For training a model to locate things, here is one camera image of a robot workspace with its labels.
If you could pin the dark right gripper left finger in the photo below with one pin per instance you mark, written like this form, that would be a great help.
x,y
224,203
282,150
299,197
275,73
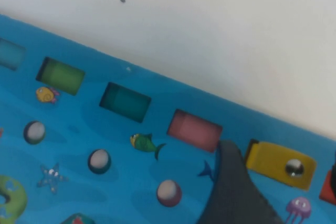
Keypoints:
x,y
231,190

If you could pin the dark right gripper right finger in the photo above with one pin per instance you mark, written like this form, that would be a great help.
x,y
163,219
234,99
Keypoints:
x,y
335,162

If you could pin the yellow wooden fish piece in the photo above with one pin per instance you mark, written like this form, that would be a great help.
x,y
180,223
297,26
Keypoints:
x,y
270,163

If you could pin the colourful wooden puzzle board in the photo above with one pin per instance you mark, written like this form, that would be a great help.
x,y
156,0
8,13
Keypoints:
x,y
78,119

